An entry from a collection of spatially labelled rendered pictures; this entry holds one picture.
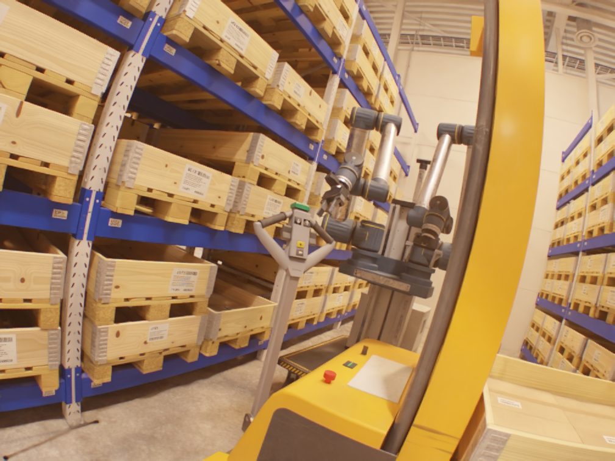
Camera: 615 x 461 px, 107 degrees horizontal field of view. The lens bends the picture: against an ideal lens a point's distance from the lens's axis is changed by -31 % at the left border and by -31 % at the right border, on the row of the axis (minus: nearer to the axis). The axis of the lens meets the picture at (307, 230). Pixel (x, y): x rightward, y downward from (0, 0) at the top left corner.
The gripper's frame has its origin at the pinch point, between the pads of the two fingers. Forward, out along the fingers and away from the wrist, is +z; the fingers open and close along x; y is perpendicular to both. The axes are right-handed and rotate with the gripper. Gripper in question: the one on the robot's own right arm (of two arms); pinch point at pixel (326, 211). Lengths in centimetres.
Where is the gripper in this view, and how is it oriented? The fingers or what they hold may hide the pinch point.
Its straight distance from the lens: 153.4
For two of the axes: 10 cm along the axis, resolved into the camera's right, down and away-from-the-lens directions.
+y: 6.4, 6.5, 4.2
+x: -6.2, 1.2, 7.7
